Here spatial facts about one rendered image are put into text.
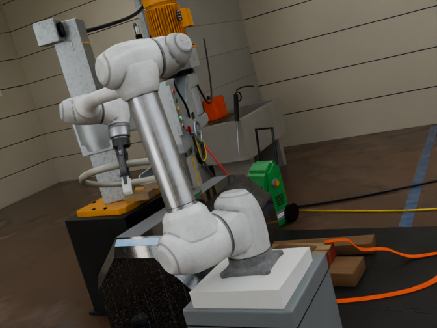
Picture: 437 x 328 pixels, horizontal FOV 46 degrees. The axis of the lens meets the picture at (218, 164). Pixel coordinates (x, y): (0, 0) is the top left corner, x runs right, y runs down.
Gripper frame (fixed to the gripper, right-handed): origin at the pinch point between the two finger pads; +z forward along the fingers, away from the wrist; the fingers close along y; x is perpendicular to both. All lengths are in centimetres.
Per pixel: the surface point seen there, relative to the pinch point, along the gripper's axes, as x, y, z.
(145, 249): 2, 49, 25
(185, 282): -16, 42, 44
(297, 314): -53, -49, 56
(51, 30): 49, 98, -125
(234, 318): -34, -41, 55
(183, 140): -24, 71, -33
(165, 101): -18, 61, -54
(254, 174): -79, 237, -33
